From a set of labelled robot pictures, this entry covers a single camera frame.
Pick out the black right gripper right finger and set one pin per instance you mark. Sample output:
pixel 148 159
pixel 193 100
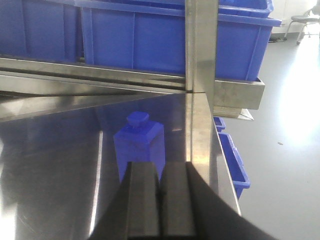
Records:
pixel 191 210

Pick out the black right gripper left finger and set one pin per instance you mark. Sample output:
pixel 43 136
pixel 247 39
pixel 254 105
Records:
pixel 133 213

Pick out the blue rectangular plastic part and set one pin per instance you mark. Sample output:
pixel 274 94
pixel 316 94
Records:
pixel 140 140

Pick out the blue bin below table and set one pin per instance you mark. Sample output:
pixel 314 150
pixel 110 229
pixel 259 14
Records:
pixel 235 164

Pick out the small blue bin below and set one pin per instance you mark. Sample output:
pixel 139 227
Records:
pixel 219 123

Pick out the blue bin far left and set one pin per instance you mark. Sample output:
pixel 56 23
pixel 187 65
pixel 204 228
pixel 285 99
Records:
pixel 47 30

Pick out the blue bin stacked on top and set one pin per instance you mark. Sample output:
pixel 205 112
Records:
pixel 246 8

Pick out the stainless steel shelf frame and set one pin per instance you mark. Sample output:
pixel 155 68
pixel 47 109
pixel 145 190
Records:
pixel 229 98

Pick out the blue bin behind post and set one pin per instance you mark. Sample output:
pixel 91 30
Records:
pixel 151 38

